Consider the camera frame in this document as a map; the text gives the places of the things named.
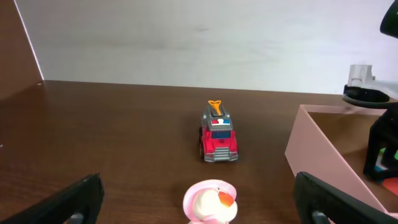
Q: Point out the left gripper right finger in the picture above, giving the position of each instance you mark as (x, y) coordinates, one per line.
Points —
(319, 202)

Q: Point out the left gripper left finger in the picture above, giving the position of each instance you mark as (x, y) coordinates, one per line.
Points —
(80, 202)

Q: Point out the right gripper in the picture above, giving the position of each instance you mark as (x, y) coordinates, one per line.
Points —
(383, 133)

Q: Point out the multicoloured puzzle cube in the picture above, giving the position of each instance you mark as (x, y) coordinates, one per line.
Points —
(390, 183)

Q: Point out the red toy fire truck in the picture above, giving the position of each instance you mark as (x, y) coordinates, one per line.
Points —
(217, 137)

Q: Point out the white cardboard box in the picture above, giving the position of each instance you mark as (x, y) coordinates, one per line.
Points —
(331, 142)

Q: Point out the pink duck figurine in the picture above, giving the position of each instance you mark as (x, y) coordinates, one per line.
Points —
(210, 201)

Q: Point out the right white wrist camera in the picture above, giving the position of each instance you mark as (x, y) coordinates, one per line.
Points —
(361, 76)

